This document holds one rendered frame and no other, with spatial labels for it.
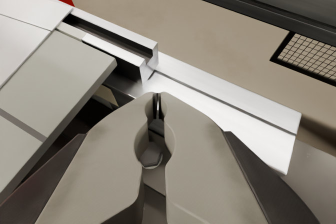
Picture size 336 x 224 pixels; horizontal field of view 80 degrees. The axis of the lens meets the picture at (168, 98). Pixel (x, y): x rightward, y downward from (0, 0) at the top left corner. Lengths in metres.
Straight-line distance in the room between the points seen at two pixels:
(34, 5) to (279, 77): 1.47
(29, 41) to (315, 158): 0.34
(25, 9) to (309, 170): 0.36
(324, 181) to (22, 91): 0.33
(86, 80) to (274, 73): 1.47
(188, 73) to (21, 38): 0.15
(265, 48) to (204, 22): 0.50
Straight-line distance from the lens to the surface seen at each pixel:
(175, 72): 0.20
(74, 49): 0.19
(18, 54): 0.21
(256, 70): 1.53
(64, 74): 0.18
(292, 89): 1.55
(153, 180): 0.23
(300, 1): 0.38
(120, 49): 0.18
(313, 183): 0.31
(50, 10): 0.23
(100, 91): 0.22
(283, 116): 0.20
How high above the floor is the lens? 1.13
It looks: 62 degrees down
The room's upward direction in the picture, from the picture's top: 1 degrees clockwise
